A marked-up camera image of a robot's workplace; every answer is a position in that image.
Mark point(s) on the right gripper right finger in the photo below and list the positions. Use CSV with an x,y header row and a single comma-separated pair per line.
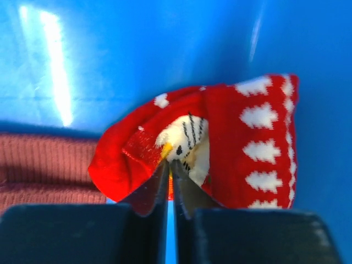
x,y
207,232

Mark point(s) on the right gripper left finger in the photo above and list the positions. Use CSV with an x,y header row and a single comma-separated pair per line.
x,y
131,231

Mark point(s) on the brown striped sock pile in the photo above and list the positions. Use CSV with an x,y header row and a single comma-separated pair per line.
x,y
41,169

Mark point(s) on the blue plastic bin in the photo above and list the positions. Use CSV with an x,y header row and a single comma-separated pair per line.
x,y
76,67

